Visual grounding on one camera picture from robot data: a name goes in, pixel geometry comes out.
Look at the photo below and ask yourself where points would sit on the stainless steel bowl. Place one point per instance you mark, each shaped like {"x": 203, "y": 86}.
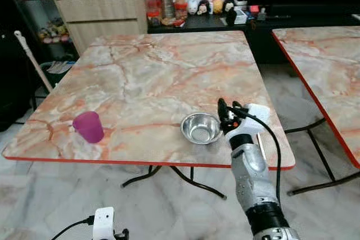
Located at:
{"x": 201, "y": 130}

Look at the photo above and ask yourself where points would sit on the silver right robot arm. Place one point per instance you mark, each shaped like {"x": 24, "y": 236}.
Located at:
{"x": 252, "y": 175}

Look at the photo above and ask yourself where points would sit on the marble-pattern red-edged folding table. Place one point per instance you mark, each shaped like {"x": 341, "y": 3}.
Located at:
{"x": 332, "y": 66}
{"x": 152, "y": 77}

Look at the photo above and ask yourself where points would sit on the small white box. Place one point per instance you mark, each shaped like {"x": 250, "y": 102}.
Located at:
{"x": 241, "y": 16}

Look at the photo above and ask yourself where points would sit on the small red box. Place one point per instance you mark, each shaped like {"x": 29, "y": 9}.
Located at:
{"x": 253, "y": 9}

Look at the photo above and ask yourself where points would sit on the yellow round figurine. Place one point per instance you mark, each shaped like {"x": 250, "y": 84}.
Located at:
{"x": 217, "y": 6}

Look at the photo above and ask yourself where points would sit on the black-haired round figurine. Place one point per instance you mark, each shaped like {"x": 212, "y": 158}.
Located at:
{"x": 204, "y": 7}

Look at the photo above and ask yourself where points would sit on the black round figurine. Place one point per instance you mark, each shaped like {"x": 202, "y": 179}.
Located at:
{"x": 229, "y": 5}

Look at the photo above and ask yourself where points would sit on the white round figurine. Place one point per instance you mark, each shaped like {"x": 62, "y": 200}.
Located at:
{"x": 192, "y": 7}

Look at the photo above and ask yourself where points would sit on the purple plastic cup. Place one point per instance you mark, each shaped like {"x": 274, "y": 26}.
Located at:
{"x": 89, "y": 127}

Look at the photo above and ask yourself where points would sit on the large red-lid plastic jar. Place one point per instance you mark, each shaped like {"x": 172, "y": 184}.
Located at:
{"x": 166, "y": 3}

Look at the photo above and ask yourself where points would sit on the slim red-lid plastic jar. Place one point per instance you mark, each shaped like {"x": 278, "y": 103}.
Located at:
{"x": 150, "y": 1}

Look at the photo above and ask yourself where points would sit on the light wooden drawer cabinet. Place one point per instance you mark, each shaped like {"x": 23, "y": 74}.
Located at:
{"x": 104, "y": 18}

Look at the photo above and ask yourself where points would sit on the dark display shelf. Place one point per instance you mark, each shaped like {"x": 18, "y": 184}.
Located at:
{"x": 34, "y": 21}

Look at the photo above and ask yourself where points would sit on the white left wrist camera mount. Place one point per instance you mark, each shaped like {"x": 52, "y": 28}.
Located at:
{"x": 103, "y": 222}

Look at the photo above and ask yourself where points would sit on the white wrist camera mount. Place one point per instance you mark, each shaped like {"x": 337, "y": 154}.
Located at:
{"x": 256, "y": 117}
{"x": 103, "y": 222}

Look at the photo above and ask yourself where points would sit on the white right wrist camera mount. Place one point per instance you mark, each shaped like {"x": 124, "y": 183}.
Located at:
{"x": 256, "y": 117}

